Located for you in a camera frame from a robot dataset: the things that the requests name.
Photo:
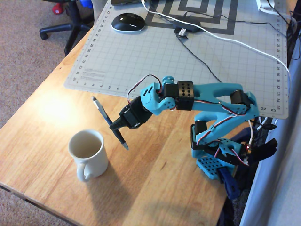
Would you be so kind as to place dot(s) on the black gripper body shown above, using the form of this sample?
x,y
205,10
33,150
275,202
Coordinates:
x,y
130,119

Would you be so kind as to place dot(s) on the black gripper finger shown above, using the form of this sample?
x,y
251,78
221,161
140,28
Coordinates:
x,y
116,123
123,126

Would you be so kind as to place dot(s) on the black and blue pen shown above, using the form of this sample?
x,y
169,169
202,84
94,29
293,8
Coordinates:
x,y
103,113

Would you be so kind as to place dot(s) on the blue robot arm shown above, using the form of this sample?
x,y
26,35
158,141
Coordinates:
x,y
211,90

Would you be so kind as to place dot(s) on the white ceramic mug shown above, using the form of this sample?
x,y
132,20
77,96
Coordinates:
x,y
94,162

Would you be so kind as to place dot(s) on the grey gridded cutting mat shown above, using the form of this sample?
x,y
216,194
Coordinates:
x,y
141,58

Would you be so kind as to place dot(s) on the black computer mouse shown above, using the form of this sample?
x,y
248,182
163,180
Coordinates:
x,y
128,22

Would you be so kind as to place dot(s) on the white usb plug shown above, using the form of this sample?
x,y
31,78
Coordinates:
x,y
182,32

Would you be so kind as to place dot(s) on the black usb hub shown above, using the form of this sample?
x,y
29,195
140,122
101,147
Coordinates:
x,y
188,24

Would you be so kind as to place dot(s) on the black office chair base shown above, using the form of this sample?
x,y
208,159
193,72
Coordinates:
x,y
75,26

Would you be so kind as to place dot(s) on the dark laptop edge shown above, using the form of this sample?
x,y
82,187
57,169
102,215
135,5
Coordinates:
x,y
125,2

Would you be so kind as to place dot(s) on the dark blue clamp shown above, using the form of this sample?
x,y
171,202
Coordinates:
x,y
229,183

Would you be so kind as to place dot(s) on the blue plastic object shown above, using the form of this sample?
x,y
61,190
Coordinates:
x,y
86,3

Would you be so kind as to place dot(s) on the red dumbbell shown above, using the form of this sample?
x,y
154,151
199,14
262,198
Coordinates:
x,y
57,9

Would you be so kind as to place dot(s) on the grey square-patterned mat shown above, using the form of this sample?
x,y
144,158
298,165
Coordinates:
x,y
231,14

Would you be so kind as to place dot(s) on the white box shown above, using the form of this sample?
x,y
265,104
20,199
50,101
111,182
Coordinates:
x,y
264,5

